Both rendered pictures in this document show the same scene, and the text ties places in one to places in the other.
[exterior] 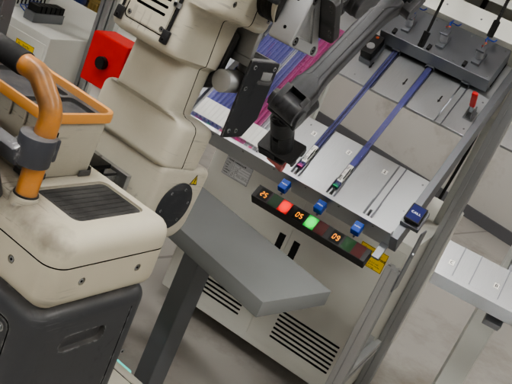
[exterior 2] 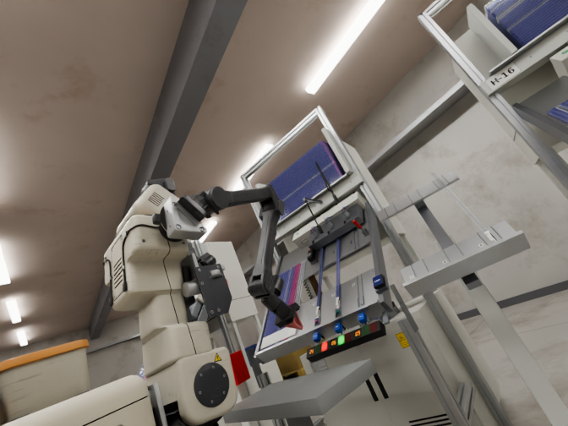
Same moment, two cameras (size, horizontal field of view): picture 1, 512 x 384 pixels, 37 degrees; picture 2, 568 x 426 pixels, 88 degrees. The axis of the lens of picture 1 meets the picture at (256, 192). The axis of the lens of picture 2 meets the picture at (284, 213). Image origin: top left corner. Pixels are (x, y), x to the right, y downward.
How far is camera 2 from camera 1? 0.89 m
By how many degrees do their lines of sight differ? 40
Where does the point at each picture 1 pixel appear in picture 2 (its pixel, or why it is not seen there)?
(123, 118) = (153, 357)
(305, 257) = (385, 374)
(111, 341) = not seen: outside the picture
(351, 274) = (412, 358)
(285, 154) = (288, 314)
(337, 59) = (263, 249)
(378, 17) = (267, 221)
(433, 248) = (434, 306)
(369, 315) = (424, 359)
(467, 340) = (489, 317)
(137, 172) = (170, 379)
